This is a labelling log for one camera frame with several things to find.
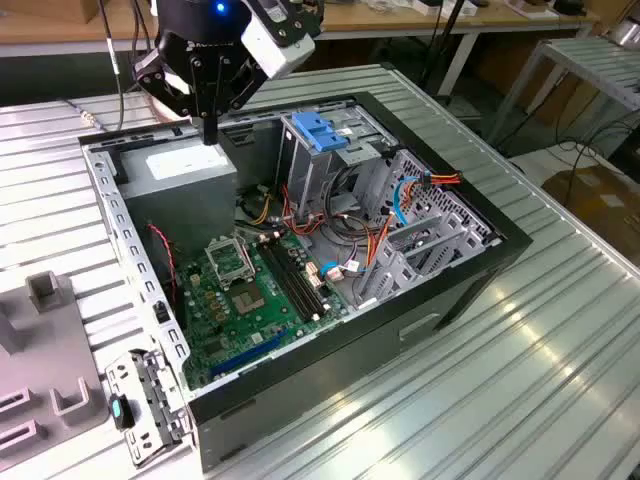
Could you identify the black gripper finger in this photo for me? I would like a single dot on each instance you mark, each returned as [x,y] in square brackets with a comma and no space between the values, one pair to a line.
[245,87]
[170,92]

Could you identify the grey metal disk bay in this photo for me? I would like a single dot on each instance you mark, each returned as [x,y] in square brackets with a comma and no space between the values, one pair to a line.
[395,280]

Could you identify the blue plastic drive latch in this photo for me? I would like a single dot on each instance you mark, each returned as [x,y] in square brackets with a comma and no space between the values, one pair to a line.
[310,125]

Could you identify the grey metal drive cage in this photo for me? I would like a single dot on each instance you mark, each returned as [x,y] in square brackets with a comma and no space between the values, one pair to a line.
[305,175]

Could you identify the cardboard box on desk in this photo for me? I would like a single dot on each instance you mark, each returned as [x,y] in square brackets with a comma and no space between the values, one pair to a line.
[87,7]

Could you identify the grey power supply unit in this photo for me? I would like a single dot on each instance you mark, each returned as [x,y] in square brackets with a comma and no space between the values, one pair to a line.
[175,210]

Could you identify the long wooden desk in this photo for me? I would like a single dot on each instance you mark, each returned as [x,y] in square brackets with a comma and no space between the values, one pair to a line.
[400,20]

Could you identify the black RAM slot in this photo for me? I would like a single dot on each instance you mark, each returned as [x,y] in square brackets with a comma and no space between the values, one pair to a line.
[300,277]
[287,285]

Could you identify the CPU socket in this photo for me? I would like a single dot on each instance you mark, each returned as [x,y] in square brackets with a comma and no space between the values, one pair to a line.
[247,300]

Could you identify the green motherboard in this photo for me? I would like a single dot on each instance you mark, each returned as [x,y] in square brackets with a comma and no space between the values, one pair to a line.
[272,312]

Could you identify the blue expansion slot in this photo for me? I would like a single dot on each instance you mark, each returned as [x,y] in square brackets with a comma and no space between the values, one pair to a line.
[250,352]

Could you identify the grey parts rack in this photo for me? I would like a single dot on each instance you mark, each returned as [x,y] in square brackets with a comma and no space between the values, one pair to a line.
[45,350]

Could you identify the black open PC case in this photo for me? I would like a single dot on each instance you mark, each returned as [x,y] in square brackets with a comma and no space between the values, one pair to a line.
[350,360]

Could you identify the black latch blue stripe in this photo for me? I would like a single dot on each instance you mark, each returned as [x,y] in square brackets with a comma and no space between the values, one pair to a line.
[120,412]

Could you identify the metal slat side table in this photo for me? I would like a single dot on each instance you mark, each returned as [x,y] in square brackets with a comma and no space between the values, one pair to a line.
[590,65]

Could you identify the brown cardboard floor box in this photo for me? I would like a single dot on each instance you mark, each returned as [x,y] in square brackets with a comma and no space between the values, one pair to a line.
[600,210]

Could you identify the silver metal cylinder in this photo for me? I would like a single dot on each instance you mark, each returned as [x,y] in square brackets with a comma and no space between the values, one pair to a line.
[627,32]

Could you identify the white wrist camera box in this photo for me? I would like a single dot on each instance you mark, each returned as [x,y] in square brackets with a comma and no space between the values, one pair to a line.
[280,52]

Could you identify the metal expansion bracket plate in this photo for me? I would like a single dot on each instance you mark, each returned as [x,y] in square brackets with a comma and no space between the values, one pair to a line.
[125,370]

